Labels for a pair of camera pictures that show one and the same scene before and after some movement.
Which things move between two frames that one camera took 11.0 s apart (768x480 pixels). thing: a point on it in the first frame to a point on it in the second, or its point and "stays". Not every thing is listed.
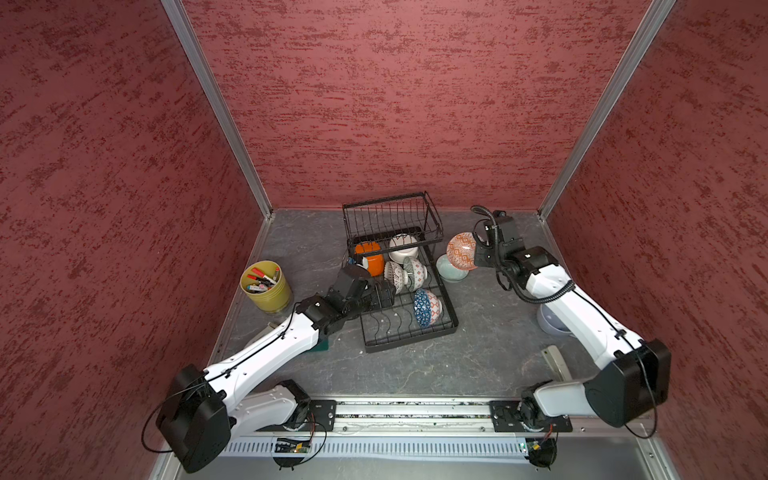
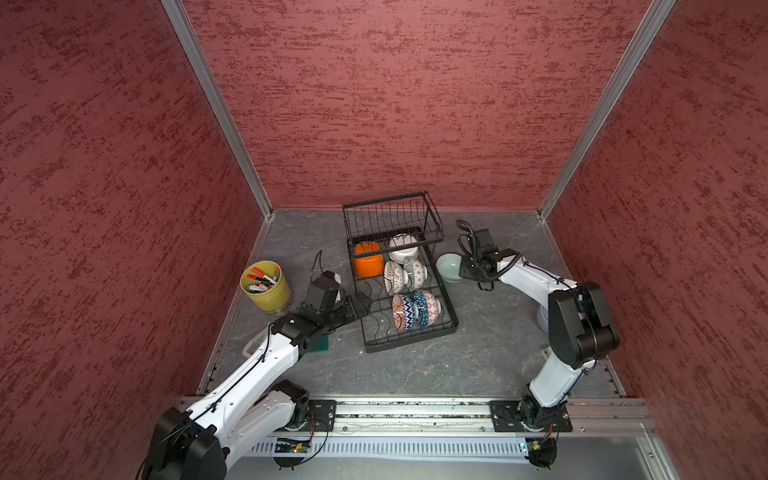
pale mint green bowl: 449,272 stays
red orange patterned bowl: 461,250 to 404,313
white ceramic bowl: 403,240 stays
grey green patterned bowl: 417,273 stays
